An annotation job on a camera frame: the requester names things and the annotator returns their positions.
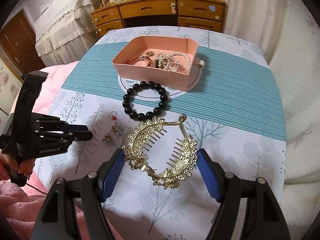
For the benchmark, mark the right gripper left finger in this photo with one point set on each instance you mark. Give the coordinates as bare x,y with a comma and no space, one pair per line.
108,174

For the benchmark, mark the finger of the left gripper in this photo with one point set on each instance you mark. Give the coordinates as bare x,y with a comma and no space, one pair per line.
73,127
77,136

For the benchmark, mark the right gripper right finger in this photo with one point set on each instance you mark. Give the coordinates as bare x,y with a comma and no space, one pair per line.
212,174

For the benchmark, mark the gold leaf hair comb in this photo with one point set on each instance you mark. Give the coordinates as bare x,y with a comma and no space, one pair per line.
163,150

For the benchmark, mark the pink jewelry box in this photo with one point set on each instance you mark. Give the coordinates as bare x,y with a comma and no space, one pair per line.
170,61

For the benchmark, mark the left hand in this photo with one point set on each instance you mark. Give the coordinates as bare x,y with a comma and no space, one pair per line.
7,161

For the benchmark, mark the blue flower hair clip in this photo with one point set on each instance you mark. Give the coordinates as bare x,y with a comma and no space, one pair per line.
118,129

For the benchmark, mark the white lace covered furniture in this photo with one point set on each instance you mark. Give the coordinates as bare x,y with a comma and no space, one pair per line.
65,31

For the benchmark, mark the tree print bed sheet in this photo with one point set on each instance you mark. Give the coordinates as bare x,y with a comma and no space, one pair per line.
234,112

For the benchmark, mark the brown wooden door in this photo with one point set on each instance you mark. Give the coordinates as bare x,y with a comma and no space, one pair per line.
18,41

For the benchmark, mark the wooden desk with drawers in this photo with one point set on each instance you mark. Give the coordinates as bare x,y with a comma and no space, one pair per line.
200,14

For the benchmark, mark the white floral curtain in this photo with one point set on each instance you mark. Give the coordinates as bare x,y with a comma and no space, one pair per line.
288,36

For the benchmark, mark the silver ring red charm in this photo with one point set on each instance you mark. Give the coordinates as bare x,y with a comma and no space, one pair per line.
113,115

